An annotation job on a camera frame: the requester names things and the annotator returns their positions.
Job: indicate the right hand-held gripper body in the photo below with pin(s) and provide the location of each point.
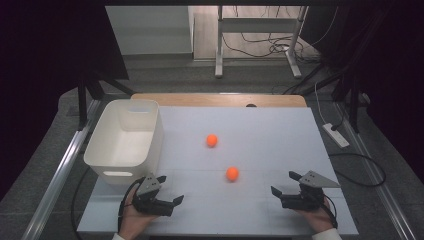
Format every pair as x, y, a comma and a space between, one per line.
308, 195

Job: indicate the white board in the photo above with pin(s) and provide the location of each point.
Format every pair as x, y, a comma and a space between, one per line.
266, 140

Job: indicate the dark curtain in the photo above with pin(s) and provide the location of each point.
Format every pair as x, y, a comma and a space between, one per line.
393, 66
40, 66

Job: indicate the aluminium rail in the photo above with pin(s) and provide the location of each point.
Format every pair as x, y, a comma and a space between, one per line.
60, 173
383, 193

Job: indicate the white metal desk frame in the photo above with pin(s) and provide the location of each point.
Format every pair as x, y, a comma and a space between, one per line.
219, 50

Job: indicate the dark table grommet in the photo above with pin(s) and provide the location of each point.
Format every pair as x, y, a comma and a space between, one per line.
251, 105

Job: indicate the black metal stand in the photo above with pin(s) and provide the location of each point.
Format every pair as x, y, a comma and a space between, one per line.
82, 103
354, 106

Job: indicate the person's right hand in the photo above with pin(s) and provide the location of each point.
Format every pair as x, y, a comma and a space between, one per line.
316, 218

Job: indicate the white power strip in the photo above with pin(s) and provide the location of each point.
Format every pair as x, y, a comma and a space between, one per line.
336, 135

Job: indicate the white cabinet panel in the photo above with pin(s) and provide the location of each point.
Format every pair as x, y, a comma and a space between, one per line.
150, 30

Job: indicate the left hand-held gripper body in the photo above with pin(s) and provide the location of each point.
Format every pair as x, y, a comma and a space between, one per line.
151, 203

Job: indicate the white plastic bin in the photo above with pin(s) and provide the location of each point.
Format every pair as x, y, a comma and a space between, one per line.
123, 146

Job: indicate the orange ball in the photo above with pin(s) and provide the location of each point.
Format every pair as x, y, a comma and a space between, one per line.
232, 173
211, 140

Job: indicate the person's left hand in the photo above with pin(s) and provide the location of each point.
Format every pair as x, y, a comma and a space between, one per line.
135, 221

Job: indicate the wooden table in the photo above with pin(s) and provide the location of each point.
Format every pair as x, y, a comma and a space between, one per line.
216, 100

